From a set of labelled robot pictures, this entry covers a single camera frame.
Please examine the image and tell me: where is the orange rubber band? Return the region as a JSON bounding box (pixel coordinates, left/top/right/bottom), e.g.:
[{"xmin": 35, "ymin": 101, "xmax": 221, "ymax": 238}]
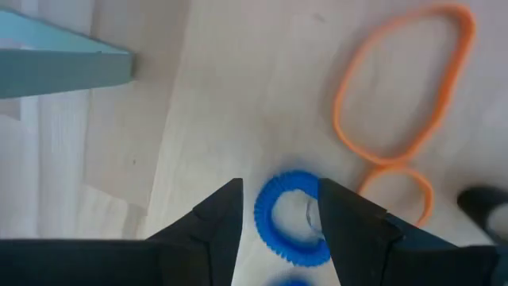
[{"xmin": 332, "ymin": 2, "xmax": 477, "ymax": 228}]

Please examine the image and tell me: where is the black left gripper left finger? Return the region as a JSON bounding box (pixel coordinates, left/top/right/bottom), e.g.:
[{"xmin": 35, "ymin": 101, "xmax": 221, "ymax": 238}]
[{"xmin": 0, "ymin": 177, "xmax": 244, "ymax": 286}]

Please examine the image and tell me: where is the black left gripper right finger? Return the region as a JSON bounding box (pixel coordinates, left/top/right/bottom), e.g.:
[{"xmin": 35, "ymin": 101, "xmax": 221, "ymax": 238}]
[{"xmin": 317, "ymin": 177, "xmax": 508, "ymax": 286}]

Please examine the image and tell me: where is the pale green perforated metal shelf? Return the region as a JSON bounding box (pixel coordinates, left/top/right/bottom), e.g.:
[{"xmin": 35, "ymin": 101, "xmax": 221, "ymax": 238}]
[{"xmin": 0, "ymin": 8, "xmax": 135, "ymax": 100}]

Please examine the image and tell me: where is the wide black rubber band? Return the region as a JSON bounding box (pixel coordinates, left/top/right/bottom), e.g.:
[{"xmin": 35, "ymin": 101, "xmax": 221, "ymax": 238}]
[{"xmin": 456, "ymin": 186, "xmax": 508, "ymax": 245}]

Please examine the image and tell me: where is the blue spiral wrist coil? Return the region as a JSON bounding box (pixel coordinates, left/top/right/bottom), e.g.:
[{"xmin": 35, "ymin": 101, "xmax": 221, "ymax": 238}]
[
  {"xmin": 253, "ymin": 169, "xmax": 333, "ymax": 268},
  {"xmin": 269, "ymin": 276, "xmax": 314, "ymax": 286}
]

